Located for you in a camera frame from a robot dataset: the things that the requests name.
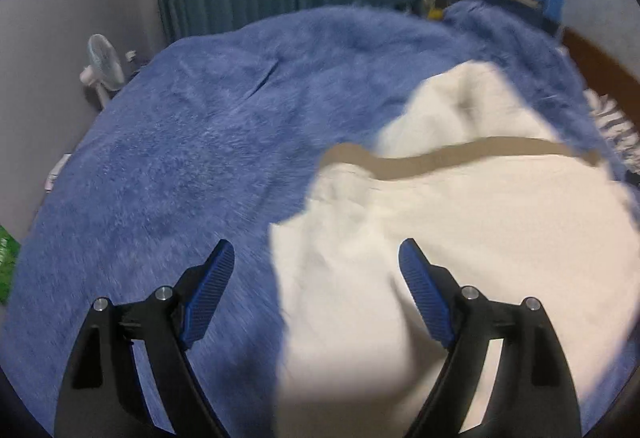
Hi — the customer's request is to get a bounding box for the blue fluffy bed blanket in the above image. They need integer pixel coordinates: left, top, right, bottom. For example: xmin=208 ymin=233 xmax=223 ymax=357
xmin=1 ymin=0 xmax=626 ymax=437

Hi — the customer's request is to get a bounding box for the green printed bag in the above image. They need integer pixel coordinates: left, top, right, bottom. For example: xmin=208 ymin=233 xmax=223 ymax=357
xmin=0 ymin=227 xmax=21 ymax=305

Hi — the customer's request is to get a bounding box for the white desk fan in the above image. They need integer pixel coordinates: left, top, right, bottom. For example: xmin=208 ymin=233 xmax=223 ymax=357
xmin=79 ymin=34 xmax=138 ymax=110

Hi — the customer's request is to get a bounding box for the brown wooden headboard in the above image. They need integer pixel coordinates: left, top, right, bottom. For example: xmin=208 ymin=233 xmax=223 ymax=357
xmin=562 ymin=28 xmax=640 ymax=127

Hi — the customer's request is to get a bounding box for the cream hooded padded coat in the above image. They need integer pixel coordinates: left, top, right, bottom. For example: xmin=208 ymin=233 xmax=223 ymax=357
xmin=270 ymin=61 xmax=639 ymax=437

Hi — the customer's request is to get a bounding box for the zebra striped pillow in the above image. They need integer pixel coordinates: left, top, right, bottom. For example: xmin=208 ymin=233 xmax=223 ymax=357
xmin=585 ymin=89 xmax=639 ymax=175

